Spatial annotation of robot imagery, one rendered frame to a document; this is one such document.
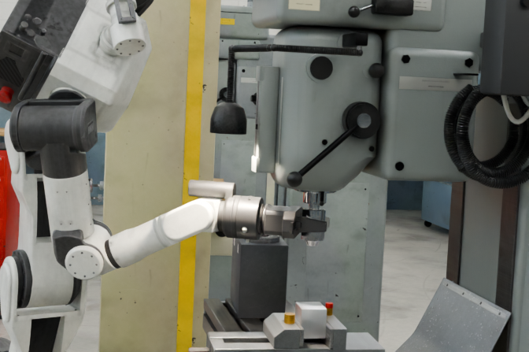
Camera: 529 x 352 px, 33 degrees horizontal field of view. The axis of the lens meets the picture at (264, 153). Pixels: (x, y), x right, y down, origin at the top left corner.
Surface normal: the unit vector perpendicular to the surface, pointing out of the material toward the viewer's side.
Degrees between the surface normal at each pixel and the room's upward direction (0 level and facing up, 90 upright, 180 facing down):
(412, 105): 90
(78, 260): 108
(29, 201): 84
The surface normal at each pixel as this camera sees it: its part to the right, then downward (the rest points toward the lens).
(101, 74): 0.47, -0.45
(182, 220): -0.18, 0.04
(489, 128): -0.97, -0.03
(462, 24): 0.22, 0.08
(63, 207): -0.01, 0.38
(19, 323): 0.52, 0.21
